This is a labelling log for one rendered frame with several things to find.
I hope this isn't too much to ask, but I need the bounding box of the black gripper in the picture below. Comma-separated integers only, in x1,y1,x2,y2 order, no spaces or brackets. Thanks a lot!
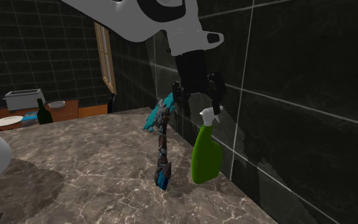
171,50,228,118

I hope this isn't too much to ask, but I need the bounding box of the blue and brown toy axe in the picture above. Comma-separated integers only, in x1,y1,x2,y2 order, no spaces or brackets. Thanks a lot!
143,92,177,192

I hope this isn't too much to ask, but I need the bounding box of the green spray bottle white nozzle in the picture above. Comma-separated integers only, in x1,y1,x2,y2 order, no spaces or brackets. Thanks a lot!
191,106,224,185

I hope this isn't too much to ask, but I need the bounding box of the dark chair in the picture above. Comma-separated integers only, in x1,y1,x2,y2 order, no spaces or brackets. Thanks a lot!
107,93,118,115

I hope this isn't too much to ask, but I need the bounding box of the orange wooden cabinet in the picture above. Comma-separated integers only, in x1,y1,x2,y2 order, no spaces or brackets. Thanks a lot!
78,104,109,119

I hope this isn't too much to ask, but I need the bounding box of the brown wooden table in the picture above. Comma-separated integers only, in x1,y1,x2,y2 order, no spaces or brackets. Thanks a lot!
0,88,80,133

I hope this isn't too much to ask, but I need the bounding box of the wooden frame window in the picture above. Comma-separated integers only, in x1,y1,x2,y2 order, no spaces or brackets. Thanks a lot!
93,22,118,95

